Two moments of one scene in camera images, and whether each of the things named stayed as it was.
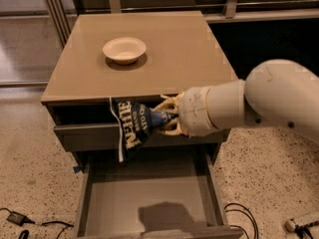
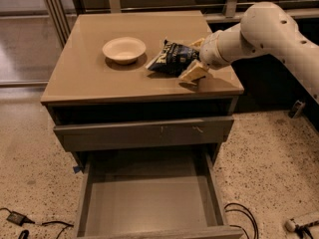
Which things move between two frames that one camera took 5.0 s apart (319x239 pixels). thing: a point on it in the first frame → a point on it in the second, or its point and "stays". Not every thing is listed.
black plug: (24, 234) stays
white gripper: (195, 111) → (211, 51)
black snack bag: (136, 122) → (173, 58)
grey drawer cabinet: (169, 188) stays
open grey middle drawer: (154, 196) stays
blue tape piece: (76, 168) stays
